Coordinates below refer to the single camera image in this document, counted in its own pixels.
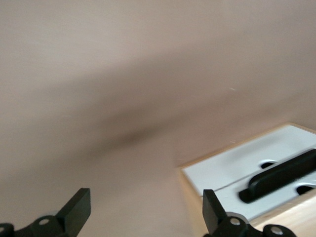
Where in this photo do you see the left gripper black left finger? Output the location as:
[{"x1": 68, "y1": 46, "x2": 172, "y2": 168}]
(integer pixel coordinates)
[{"x1": 0, "y1": 188, "x2": 91, "y2": 237}]

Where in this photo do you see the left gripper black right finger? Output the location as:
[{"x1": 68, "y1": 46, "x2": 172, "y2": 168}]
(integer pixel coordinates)
[{"x1": 202, "y1": 189, "x2": 296, "y2": 237}]

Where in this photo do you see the white-fronted drawer with black handle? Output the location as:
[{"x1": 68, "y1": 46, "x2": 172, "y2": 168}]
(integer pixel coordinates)
[{"x1": 184, "y1": 124, "x2": 316, "y2": 220}]

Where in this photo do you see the light wooden drawer cabinet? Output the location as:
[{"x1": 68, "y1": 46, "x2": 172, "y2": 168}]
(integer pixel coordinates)
[{"x1": 176, "y1": 122, "x2": 316, "y2": 237}]

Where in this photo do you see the brown table cover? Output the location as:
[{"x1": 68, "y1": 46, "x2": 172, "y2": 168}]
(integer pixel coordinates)
[{"x1": 0, "y1": 0, "x2": 316, "y2": 237}]

